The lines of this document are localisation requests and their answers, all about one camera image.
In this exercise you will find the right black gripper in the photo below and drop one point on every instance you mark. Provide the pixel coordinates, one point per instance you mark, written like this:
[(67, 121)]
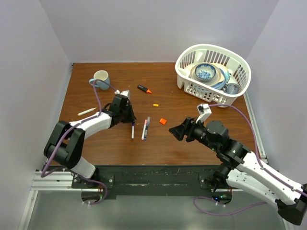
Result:
[(186, 128)]

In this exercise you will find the orange highlighter cap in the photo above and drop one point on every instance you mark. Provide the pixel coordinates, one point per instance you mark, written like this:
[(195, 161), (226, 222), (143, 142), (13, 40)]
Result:
[(163, 121)]

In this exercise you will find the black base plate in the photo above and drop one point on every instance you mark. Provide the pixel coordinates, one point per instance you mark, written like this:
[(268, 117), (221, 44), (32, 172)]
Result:
[(162, 180)]

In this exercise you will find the grey pen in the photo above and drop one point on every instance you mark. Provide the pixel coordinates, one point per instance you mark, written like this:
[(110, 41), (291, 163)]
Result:
[(132, 132)]

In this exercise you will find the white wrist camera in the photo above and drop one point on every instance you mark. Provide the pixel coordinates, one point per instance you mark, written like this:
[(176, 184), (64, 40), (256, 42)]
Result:
[(125, 93), (204, 112)]

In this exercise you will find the black orange highlighter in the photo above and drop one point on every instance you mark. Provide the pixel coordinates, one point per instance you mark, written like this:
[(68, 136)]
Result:
[(144, 89)]

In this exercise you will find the dark blue pen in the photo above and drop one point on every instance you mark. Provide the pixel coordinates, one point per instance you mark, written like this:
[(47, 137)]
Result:
[(146, 128)]

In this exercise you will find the stacked plates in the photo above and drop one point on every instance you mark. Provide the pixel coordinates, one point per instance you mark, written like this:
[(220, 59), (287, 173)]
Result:
[(220, 79)]

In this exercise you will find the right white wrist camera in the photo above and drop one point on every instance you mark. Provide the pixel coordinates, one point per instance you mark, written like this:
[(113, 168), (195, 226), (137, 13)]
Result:
[(204, 112)]

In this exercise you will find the white pink pen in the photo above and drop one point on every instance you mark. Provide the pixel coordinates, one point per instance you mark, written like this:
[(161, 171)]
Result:
[(143, 130)]

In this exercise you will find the blue patterned bowl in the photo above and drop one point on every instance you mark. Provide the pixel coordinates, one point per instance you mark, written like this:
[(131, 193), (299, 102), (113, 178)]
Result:
[(205, 72)]

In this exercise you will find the white plastic dish basket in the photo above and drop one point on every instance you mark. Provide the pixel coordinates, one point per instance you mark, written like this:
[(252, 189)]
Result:
[(239, 70)]

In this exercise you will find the grey cup in basket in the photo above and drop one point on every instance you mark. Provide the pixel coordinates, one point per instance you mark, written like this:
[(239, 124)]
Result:
[(231, 88)]

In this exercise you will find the white yellow pen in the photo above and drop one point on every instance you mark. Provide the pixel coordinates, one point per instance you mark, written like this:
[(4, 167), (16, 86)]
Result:
[(86, 111)]

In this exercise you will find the light blue mug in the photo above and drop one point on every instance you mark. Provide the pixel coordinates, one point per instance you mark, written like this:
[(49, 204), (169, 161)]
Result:
[(100, 80)]

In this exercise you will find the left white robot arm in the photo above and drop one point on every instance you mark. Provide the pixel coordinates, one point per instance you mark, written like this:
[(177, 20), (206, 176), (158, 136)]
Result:
[(65, 144)]

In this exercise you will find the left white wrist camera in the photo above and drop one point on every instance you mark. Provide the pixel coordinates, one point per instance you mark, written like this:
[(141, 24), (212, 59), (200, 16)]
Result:
[(125, 93)]

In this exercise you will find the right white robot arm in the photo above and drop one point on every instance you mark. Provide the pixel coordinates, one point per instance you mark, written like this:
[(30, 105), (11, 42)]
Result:
[(241, 168)]

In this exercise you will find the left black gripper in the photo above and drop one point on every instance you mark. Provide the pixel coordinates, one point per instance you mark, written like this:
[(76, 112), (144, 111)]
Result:
[(131, 118)]

